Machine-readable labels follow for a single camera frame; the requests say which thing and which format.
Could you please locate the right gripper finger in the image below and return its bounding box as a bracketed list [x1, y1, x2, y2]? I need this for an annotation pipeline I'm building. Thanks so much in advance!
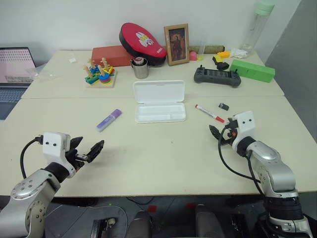
[213, 131, 225, 145]
[209, 124, 221, 137]

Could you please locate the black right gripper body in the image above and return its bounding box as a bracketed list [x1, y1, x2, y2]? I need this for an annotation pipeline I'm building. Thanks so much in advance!
[218, 118, 239, 147]

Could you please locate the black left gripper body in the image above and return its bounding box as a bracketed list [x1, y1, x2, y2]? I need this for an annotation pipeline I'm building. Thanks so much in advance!
[65, 147, 89, 173]

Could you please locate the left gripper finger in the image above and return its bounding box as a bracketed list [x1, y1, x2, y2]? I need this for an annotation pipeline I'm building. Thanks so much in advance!
[86, 139, 106, 164]
[69, 136, 84, 151]

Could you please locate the white marker red cap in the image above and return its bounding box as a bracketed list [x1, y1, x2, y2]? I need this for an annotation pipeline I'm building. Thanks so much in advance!
[194, 104, 225, 123]

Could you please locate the white plastic case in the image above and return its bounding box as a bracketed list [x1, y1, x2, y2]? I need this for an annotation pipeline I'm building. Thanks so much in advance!
[133, 79, 187, 124]

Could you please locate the purple highlighter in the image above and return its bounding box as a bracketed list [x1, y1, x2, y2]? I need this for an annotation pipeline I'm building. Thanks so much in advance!
[95, 108, 123, 133]

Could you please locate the dark grey handheld controller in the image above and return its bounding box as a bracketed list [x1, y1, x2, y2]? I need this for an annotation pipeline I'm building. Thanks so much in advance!
[193, 64, 242, 88]

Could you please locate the wooden shape stacking toy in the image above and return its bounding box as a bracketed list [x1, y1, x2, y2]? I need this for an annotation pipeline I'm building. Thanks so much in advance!
[83, 57, 118, 89]

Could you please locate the green foam block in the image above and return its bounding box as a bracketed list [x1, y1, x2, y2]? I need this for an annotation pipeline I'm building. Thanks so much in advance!
[229, 59, 276, 83]

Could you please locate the clear tube with yellow base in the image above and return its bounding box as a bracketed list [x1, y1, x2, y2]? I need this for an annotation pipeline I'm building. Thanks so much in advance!
[197, 38, 207, 61]

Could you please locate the clear plastic bag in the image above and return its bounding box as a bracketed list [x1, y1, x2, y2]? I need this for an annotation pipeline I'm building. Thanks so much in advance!
[26, 66, 63, 81]

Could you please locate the crumpled white tissue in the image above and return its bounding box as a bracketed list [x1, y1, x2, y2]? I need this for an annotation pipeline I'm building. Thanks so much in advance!
[230, 48, 249, 59]

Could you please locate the brown roll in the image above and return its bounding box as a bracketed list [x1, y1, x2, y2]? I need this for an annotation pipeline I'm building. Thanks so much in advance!
[188, 44, 226, 54]

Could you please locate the metal cup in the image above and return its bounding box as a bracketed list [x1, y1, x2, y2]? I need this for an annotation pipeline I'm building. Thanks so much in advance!
[130, 58, 151, 79]

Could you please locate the red brick block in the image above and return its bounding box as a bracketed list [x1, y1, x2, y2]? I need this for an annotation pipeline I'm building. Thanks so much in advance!
[91, 45, 136, 68]

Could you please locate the grey laptop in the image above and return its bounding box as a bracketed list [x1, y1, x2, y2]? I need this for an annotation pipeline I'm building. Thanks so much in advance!
[0, 47, 37, 121]

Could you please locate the clear bottle green lid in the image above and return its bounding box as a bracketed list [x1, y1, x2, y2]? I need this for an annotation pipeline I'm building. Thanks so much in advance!
[239, 0, 276, 54]

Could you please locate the red black boxing pad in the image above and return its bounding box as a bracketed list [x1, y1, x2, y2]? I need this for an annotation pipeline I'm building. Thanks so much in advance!
[118, 22, 167, 67]

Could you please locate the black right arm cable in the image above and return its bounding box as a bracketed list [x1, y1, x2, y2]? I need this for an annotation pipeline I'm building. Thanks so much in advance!
[217, 122, 267, 199]

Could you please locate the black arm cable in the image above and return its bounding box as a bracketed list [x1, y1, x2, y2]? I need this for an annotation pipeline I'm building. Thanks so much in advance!
[20, 135, 44, 179]
[217, 122, 267, 199]

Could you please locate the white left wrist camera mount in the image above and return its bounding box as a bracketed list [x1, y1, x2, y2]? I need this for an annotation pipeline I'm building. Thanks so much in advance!
[42, 132, 76, 178]

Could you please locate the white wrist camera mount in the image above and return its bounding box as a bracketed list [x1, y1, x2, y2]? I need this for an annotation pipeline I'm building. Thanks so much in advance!
[42, 132, 76, 178]
[231, 111, 256, 150]

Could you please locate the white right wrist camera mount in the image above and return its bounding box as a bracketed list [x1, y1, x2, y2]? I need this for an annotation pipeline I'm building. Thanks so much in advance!
[231, 111, 256, 150]

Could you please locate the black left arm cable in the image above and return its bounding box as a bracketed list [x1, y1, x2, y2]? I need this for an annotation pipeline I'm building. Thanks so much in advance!
[20, 135, 44, 179]

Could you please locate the wooden picture frame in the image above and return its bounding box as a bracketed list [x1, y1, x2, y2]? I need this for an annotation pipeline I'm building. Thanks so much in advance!
[163, 23, 191, 66]

